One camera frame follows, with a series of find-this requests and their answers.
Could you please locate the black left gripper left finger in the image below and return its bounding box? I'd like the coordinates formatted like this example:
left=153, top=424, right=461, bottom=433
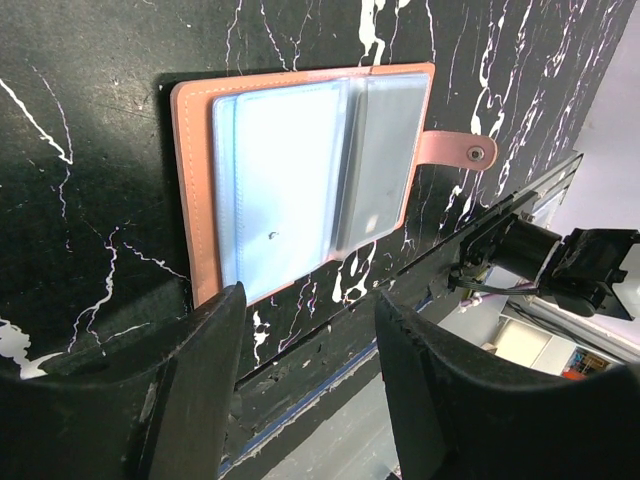
left=1, top=284, right=246, bottom=479

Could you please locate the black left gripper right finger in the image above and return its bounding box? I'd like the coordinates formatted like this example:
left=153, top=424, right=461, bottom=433
left=375, top=295, right=639, bottom=479

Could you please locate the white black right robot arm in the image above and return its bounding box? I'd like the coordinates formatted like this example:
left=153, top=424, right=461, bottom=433
left=449, top=214, right=639, bottom=321

